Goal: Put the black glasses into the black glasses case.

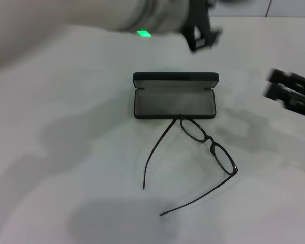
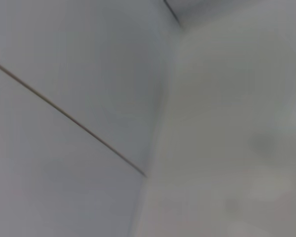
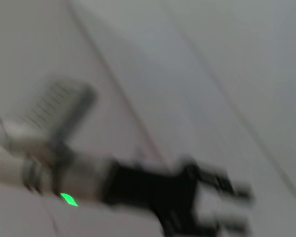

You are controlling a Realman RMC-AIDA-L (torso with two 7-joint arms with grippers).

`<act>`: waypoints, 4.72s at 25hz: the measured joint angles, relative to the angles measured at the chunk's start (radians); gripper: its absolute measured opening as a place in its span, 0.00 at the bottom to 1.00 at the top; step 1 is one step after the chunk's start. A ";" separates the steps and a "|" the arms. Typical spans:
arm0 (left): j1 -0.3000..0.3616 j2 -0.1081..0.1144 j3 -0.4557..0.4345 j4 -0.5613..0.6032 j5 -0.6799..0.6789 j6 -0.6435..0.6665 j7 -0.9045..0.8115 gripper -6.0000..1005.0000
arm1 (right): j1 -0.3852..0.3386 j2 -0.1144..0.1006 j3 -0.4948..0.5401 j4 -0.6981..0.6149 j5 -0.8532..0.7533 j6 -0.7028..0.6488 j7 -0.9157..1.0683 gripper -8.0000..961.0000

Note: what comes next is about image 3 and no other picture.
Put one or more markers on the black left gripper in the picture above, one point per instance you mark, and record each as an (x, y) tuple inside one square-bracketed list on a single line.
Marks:
[(162, 192)]

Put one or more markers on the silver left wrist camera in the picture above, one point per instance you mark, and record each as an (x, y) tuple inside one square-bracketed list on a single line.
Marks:
[(75, 111)]

